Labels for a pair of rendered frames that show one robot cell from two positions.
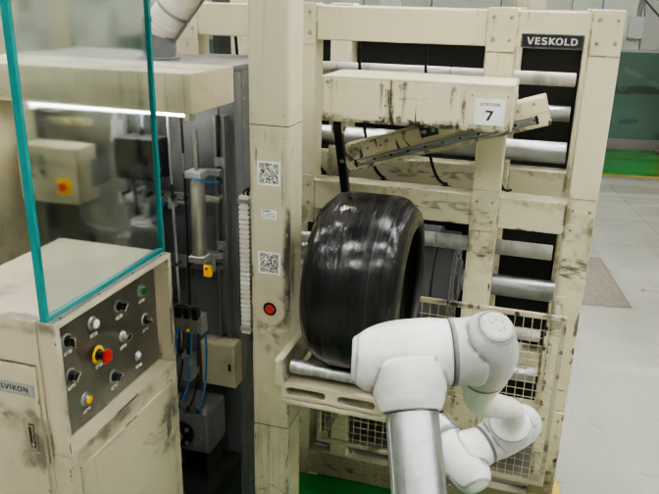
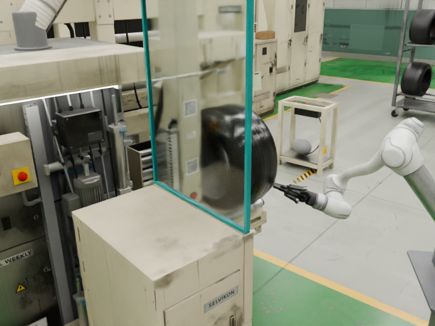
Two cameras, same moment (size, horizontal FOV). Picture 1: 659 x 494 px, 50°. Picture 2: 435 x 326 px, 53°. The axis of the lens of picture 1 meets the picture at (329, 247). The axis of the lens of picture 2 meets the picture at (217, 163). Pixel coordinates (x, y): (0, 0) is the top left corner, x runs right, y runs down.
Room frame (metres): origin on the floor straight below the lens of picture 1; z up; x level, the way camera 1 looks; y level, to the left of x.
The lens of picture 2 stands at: (0.92, 1.78, 2.02)
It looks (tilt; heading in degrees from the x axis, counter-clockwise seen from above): 22 degrees down; 303
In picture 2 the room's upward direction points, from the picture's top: 1 degrees counter-clockwise
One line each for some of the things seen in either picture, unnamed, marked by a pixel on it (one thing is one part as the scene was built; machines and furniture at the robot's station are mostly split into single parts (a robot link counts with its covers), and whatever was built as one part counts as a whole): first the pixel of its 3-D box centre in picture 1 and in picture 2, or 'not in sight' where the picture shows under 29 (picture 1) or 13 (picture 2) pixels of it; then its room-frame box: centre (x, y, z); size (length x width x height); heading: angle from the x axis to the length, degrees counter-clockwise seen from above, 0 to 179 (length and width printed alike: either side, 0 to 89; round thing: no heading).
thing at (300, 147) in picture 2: not in sight; (306, 134); (2.67, -2.92, 0.40); 0.60 x 0.35 x 0.80; 173
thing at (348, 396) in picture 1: (337, 392); (238, 222); (1.95, -0.04, 0.84); 0.36 x 0.09 x 0.06; 73
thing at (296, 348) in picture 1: (300, 345); not in sight; (2.13, 0.09, 0.90); 0.40 x 0.03 x 0.10; 163
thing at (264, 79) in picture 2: not in sight; (248, 79); (4.34, -4.54, 0.62); 0.91 x 0.58 x 1.25; 83
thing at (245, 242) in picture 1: (248, 265); not in sight; (2.13, 0.26, 1.19); 0.05 x 0.04 x 0.48; 163
